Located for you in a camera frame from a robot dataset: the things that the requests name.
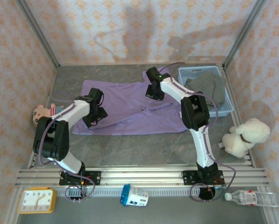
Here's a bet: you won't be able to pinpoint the purple shirt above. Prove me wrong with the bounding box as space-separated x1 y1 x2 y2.
72 66 189 136

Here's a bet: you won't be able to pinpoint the light blue plastic basket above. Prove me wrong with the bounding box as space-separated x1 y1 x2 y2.
178 66 235 117

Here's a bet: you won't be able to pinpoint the grey knit garment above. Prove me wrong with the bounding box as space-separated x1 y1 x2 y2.
184 71 226 108

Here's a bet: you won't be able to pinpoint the cartoon boy plush doll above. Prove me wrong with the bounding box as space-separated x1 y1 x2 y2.
32 104 65 128

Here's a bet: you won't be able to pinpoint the blue white plastic cup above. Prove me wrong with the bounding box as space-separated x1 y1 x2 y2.
120 183 149 207

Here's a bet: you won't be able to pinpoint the yellow alarm clock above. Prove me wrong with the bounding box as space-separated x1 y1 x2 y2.
17 188 57 214

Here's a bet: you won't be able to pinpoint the white plush bear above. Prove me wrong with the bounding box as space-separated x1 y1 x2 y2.
221 118 271 159

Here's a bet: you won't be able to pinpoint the clear plastic water bottle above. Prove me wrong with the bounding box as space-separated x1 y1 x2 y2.
224 189 279 208

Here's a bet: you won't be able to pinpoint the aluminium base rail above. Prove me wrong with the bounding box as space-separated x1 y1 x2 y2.
15 164 271 188

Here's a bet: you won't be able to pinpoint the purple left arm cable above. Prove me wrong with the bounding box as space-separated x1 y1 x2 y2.
38 92 96 203

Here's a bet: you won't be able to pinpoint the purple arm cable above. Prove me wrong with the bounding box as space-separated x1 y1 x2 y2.
38 92 96 203
161 62 237 203

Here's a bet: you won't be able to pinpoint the aluminium frame post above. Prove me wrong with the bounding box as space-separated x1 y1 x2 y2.
14 0 60 69
223 0 268 69

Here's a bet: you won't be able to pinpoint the slotted grey cable duct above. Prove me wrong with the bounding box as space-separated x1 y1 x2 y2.
56 188 226 197

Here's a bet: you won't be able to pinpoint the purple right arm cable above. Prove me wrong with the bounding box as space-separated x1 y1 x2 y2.
161 62 237 203

